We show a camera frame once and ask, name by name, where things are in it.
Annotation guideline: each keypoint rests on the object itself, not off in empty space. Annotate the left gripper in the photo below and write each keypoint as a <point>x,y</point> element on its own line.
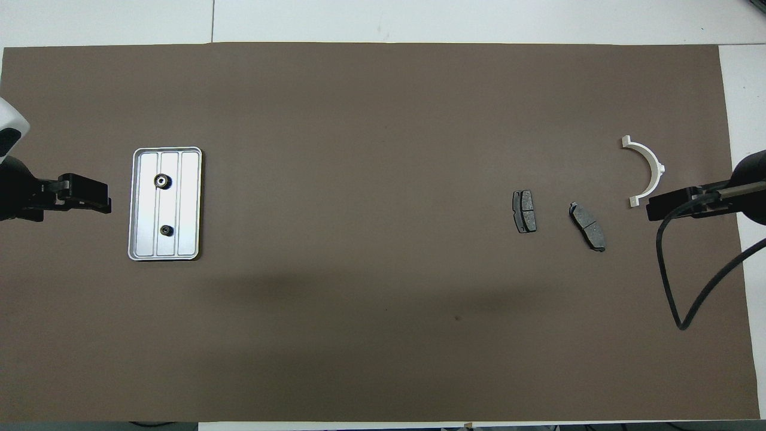
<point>15,188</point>

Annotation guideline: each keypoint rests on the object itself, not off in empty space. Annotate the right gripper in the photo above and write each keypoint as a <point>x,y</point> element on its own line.
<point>751,191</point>

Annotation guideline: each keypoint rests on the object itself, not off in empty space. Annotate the large black bearing gear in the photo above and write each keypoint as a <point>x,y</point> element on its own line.
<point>161,181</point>

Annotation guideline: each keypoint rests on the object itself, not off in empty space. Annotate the small black bearing gear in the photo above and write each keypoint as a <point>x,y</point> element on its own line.
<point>167,230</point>

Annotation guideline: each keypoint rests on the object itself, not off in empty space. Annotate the silver metal tray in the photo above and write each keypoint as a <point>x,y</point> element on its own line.
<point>188,203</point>

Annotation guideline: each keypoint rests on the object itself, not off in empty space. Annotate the long dark brake pad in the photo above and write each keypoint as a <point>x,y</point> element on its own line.
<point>588,226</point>

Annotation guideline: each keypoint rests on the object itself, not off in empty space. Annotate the short dark brake pad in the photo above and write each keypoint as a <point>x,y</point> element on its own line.
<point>525,211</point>

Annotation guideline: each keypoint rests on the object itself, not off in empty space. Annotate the brown table mat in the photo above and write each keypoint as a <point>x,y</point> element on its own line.
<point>383,120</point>

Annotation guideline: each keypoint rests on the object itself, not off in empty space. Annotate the white semicircular bracket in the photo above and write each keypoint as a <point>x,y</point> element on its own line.
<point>646,154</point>

